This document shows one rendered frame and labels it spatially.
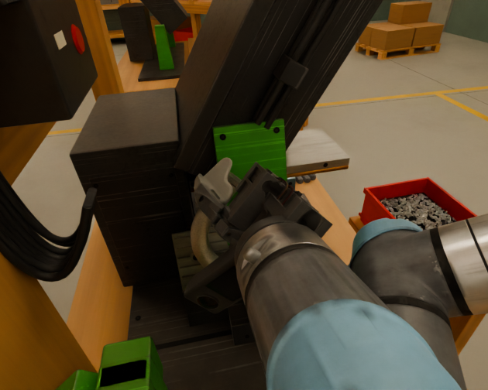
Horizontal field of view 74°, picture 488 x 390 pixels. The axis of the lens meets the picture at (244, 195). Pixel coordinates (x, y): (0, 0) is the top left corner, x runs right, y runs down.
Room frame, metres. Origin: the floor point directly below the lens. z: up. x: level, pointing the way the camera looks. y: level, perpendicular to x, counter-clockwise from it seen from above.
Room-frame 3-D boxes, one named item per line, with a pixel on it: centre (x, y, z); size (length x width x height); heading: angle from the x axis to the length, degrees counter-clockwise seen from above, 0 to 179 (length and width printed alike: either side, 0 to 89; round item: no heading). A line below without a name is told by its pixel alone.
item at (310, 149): (0.64, -0.03, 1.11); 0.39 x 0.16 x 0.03; 99
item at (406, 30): (6.31, -2.96, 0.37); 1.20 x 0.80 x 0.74; 105
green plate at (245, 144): (0.48, -0.01, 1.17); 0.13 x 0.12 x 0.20; 9
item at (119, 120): (0.63, 0.21, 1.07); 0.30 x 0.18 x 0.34; 9
